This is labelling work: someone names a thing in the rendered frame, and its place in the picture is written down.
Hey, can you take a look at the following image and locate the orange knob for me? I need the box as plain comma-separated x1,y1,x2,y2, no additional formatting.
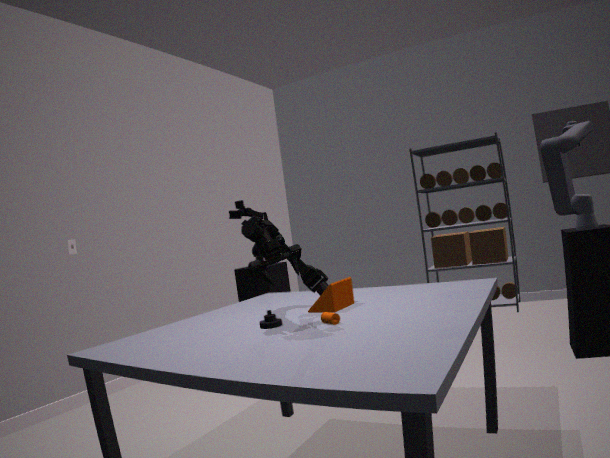
321,312,340,325

